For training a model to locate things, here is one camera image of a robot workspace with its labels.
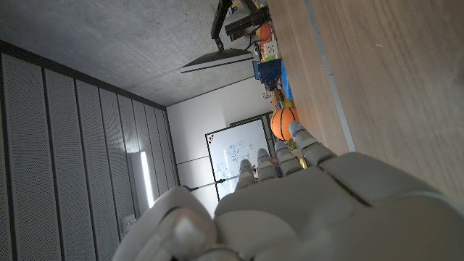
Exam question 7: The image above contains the white ceiling sensor box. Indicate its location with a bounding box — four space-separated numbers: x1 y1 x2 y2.
122 213 138 233

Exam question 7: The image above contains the orange mini basketball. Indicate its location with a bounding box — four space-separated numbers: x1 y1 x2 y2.
270 107 301 141

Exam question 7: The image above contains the large wall whiteboard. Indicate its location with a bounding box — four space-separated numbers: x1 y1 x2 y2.
204 117 271 201

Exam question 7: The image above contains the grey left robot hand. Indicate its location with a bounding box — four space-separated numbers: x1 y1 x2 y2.
112 120 464 261

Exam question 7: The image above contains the blue flat block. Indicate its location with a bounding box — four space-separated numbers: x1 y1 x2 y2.
281 60 294 101

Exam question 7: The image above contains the black computer monitor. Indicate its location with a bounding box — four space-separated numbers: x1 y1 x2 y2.
180 48 257 74

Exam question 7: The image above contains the dark blue mug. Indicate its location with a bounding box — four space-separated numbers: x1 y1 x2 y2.
252 59 283 92

